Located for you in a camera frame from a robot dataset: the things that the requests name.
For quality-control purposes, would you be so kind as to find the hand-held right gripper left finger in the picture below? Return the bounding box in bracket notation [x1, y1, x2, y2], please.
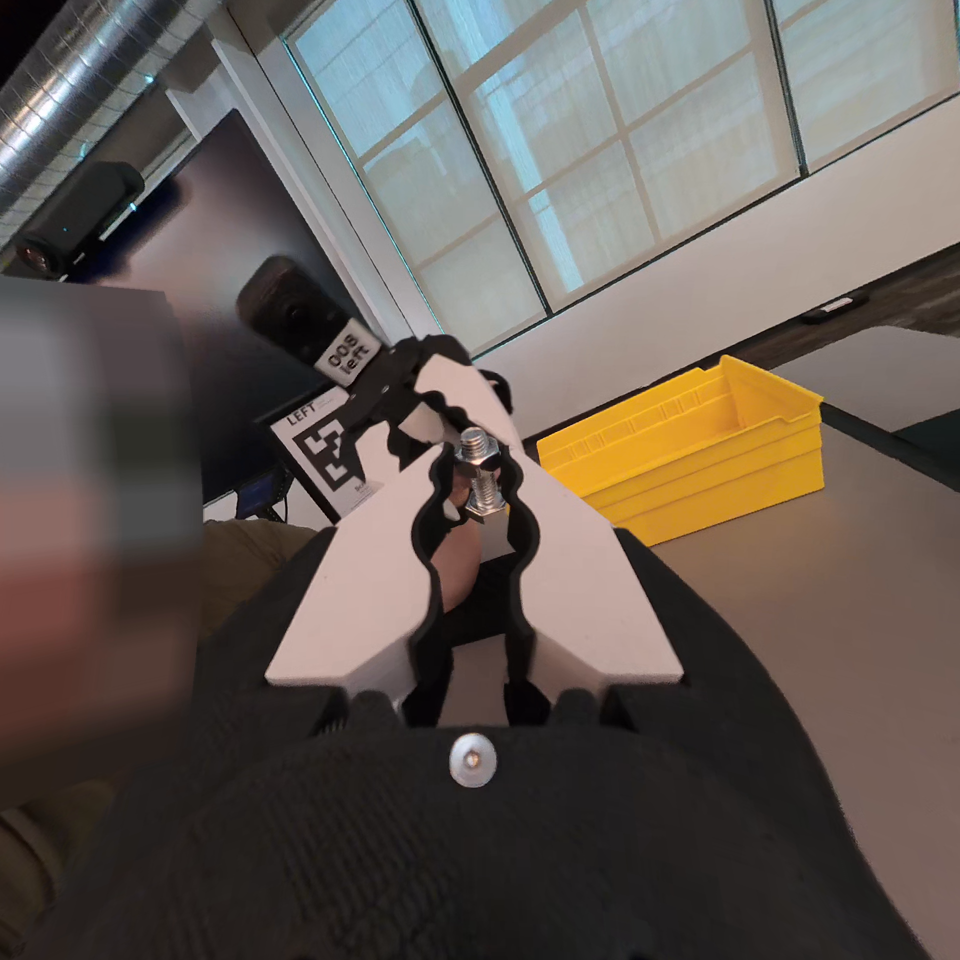
[264, 442, 456, 726]

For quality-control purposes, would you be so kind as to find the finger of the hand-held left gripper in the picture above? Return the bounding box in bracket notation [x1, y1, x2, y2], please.
[414, 358, 526, 451]

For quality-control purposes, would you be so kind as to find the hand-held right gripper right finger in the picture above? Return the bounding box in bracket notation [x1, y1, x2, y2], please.
[491, 442, 685, 726]

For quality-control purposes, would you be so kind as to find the steel hex nut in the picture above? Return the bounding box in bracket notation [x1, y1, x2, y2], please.
[452, 438, 505, 480]

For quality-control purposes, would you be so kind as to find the steel hex bolt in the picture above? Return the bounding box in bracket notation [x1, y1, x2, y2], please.
[459, 426, 513, 528]

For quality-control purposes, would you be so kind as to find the yellow plastic bin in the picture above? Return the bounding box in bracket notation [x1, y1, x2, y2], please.
[536, 354, 826, 549]

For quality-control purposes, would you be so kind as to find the person's left hand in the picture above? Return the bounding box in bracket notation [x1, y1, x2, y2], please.
[435, 480, 483, 612]

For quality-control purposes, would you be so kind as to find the large black screen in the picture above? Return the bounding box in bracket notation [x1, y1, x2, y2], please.
[97, 108, 444, 505]

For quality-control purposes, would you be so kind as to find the framed marker sign on stand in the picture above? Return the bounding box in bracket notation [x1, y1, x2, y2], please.
[271, 390, 387, 526]

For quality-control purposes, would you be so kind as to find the small screen device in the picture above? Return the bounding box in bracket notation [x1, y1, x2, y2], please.
[236, 472, 290, 519]

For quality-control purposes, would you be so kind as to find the large paned window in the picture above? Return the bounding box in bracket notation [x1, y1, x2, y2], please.
[281, 0, 960, 316]

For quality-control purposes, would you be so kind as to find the black flat floor device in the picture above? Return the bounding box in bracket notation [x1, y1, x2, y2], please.
[798, 294, 871, 325]

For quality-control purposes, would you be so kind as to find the black camera bar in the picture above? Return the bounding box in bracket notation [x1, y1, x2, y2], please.
[15, 161, 147, 282]

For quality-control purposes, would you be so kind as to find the silver ventilation duct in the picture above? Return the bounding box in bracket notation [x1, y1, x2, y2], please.
[0, 0, 234, 249]

